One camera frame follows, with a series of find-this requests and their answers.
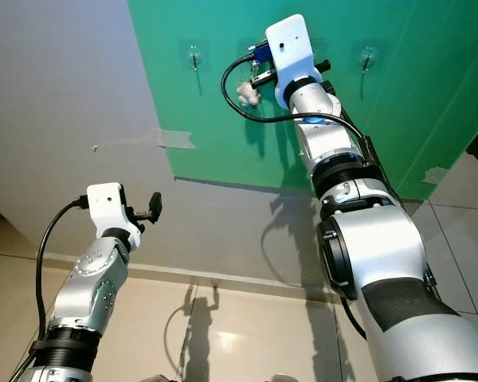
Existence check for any clear adhesive wall hook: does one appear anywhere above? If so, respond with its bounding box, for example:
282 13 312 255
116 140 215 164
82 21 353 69
353 44 383 77
180 40 210 75

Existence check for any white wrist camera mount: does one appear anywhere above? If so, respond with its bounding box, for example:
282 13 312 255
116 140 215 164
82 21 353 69
265 14 322 110
86 183 140 240

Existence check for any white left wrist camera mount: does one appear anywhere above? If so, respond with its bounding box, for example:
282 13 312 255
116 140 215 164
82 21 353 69
86 183 140 240

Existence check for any white skirting board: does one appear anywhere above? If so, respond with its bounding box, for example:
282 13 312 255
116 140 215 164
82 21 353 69
32 253 345 305

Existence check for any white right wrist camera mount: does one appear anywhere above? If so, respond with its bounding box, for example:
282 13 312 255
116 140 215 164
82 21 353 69
265 14 322 110

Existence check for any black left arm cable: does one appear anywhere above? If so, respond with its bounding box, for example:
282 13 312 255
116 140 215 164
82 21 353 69
24 199 93 382

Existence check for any small grey tape piece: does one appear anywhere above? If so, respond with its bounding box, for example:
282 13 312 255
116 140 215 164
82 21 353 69
422 166 449 186

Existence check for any clear tape strip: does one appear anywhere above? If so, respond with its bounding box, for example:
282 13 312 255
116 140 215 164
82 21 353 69
94 127 196 153

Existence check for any green plastic board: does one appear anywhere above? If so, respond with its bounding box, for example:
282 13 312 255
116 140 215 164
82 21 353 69
127 0 478 201

